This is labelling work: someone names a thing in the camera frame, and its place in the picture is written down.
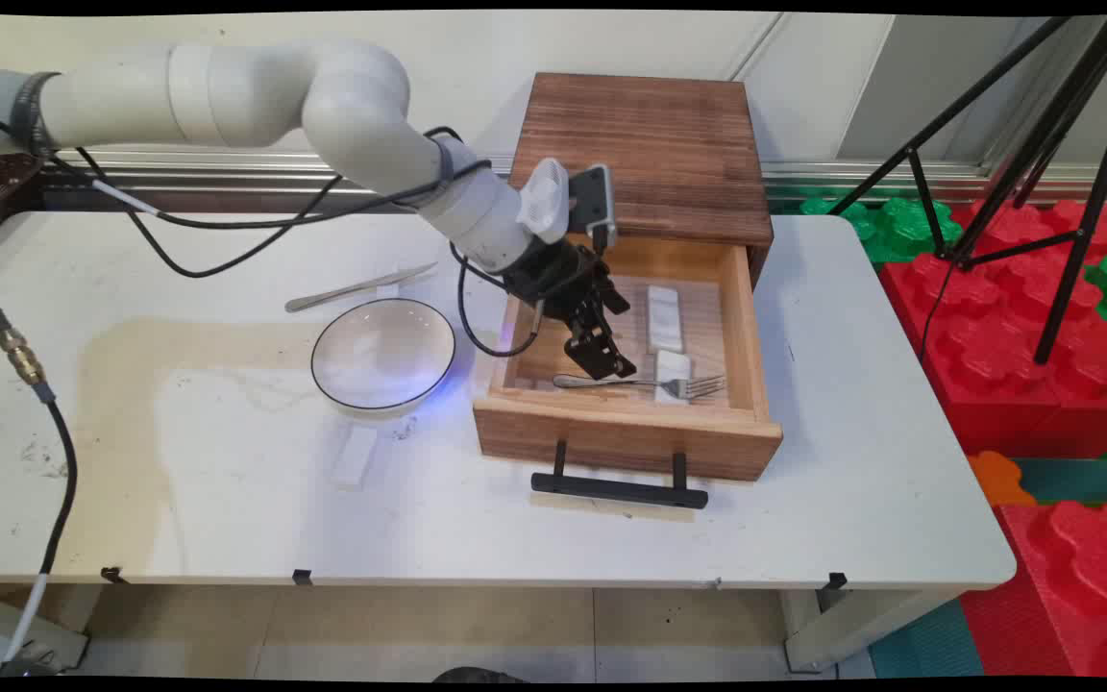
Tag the steel fork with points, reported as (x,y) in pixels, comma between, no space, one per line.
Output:
(611,383)

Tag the white table leg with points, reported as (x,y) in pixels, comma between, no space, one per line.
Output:
(851,625)

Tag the white bowl with black rim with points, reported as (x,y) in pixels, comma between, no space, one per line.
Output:
(382,354)

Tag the black tripod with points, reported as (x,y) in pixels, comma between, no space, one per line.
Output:
(1077,173)

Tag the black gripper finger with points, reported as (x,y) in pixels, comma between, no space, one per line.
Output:
(615,298)
(597,346)

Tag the light wooden drawer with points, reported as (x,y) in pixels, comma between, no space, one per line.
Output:
(626,437)

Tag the dark wooden drawer cabinet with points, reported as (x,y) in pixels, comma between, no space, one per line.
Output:
(645,154)

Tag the serrated steel table knife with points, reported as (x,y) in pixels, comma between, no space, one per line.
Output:
(352,291)

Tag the black table edge clip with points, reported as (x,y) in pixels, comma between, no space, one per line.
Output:
(835,580)
(112,575)
(302,577)

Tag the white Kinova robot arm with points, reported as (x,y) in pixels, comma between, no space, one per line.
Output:
(323,96)

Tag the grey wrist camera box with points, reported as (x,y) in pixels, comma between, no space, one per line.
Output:
(592,197)

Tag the teal foam mat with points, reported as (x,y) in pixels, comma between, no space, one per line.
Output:
(928,644)

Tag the large red foam block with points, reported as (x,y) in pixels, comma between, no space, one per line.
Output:
(986,356)

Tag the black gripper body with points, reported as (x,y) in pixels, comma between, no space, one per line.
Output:
(553,274)

